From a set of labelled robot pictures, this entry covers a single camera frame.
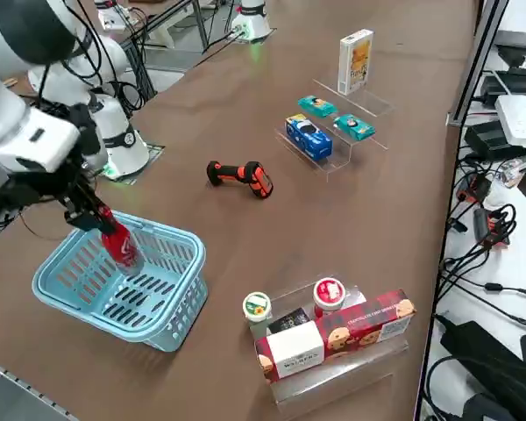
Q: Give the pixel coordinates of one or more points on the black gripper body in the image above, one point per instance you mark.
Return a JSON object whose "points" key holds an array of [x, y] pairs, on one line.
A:
{"points": [[48, 186]]}

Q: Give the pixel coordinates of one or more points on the red Coca-Cola bottle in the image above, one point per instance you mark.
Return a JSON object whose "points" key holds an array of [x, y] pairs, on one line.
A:
{"points": [[125, 254]]}

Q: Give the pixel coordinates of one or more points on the orange black barcode scanner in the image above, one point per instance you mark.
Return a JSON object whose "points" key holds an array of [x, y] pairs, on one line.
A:
{"points": [[256, 180]]}

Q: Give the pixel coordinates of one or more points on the white yellow Franzzi cookie box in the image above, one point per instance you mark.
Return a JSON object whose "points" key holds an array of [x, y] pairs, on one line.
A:
{"points": [[355, 61]]}

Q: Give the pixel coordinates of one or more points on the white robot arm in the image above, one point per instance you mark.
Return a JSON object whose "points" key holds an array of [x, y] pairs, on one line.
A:
{"points": [[252, 19], [4, 109]]}

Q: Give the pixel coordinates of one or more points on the light blue shopping basket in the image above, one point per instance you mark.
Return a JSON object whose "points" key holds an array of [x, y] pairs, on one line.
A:
{"points": [[114, 323]]}

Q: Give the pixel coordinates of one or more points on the white cup green lid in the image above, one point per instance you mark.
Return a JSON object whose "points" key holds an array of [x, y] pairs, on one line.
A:
{"points": [[257, 307]]}

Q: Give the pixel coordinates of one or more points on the small black box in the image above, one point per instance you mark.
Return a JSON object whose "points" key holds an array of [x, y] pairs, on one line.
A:
{"points": [[287, 322]]}

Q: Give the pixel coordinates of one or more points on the blue Oreo cookie box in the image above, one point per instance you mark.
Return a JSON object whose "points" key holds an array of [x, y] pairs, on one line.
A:
{"points": [[317, 142]]}

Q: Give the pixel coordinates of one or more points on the teal snack packet yellow print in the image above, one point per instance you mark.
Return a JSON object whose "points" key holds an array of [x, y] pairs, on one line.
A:
{"points": [[317, 106]]}

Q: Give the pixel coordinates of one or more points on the clear acrylic stepped shelf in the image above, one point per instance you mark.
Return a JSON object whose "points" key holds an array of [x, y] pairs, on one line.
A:
{"points": [[333, 386], [339, 164]]}

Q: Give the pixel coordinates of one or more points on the white cup red lid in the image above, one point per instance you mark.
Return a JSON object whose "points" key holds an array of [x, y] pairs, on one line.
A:
{"points": [[329, 294]]}

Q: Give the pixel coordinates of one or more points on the teal snack packet red-dressed girl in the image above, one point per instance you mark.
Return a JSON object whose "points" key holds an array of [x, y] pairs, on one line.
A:
{"points": [[354, 127]]}

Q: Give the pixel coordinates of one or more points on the red tartan Walkers cookie box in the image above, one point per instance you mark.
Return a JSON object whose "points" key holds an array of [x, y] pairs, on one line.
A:
{"points": [[355, 324]]}

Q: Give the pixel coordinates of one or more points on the grey hub orange ports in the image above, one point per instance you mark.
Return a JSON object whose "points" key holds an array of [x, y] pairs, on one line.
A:
{"points": [[482, 223], [475, 188]]}

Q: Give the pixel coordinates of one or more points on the black power adapter box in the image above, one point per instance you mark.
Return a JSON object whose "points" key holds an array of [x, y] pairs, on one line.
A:
{"points": [[486, 140]]}

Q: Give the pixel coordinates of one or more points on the white power strip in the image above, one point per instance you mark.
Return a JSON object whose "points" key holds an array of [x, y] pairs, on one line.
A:
{"points": [[519, 118]]}

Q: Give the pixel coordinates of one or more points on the black flat box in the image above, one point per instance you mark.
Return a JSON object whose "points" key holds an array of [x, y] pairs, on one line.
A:
{"points": [[521, 83]]}

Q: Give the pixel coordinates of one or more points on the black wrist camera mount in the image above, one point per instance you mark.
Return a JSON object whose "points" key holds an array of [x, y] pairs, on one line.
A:
{"points": [[90, 136]]}

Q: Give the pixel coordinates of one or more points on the aluminium table rail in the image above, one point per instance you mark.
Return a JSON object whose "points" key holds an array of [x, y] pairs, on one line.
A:
{"points": [[26, 386]]}

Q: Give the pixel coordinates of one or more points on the aluminium frame post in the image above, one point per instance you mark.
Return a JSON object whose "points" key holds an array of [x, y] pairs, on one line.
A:
{"points": [[475, 66]]}

